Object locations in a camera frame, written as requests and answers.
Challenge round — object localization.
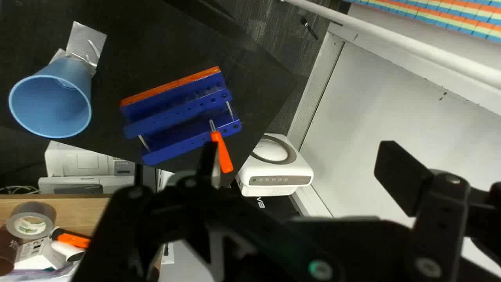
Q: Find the orange flat tool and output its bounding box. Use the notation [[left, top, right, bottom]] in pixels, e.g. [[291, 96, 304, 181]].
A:
[[53, 231, 94, 251]]

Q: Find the grey duct tape roll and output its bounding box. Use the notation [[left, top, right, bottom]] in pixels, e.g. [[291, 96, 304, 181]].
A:
[[3, 200, 58, 243]]

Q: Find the blue tool rack orange base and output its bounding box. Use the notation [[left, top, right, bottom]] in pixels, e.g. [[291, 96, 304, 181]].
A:
[[118, 65, 244, 168]]

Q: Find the white router box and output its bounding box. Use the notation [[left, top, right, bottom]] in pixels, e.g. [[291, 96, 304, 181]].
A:
[[235, 132, 316, 200]]

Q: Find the orange handled screwdriver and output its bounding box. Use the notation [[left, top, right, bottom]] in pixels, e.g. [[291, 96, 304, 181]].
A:
[[207, 118, 237, 176]]

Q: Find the white printer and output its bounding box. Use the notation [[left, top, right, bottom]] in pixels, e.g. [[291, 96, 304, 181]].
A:
[[38, 140, 175, 198]]

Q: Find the white plastic device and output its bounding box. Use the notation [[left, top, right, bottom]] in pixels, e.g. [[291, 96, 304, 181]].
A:
[[11, 237, 86, 275]]

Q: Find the white metal pole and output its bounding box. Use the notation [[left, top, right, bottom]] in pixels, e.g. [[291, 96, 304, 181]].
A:
[[283, 0, 501, 90]]

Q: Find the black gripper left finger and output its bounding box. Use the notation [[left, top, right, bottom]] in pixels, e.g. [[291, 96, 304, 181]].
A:
[[194, 140, 222, 192]]

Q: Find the wooden desk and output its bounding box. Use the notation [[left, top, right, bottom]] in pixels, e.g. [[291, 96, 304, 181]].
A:
[[0, 195, 113, 282]]

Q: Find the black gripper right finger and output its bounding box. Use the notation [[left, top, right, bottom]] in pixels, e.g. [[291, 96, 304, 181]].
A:
[[373, 140, 435, 218]]

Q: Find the large blue plastic cup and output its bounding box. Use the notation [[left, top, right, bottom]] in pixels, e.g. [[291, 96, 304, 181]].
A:
[[6, 54, 96, 142]]

